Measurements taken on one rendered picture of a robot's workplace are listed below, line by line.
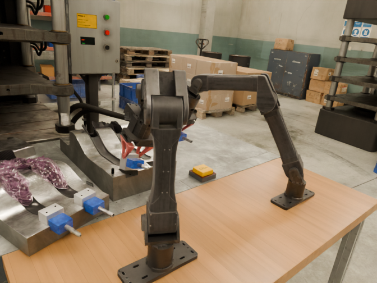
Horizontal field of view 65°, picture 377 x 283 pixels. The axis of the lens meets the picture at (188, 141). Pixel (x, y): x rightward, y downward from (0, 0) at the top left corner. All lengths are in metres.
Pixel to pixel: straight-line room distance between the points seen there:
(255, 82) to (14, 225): 0.82
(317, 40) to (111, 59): 6.96
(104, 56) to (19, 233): 1.21
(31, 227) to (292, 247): 0.70
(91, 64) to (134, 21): 6.46
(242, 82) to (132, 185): 0.52
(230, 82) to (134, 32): 7.23
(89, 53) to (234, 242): 1.30
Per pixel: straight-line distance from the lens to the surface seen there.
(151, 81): 0.64
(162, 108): 0.62
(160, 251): 0.72
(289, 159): 1.09
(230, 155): 1.45
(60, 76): 1.61
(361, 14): 4.91
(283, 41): 8.31
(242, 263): 0.83
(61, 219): 0.84
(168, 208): 0.69
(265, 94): 1.03
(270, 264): 0.86
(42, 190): 0.98
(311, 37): 8.46
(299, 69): 7.93
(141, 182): 1.04
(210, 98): 4.93
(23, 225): 0.87
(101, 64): 1.82
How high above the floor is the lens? 1.34
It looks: 20 degrees down
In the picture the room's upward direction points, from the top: 5 degrees clockwise
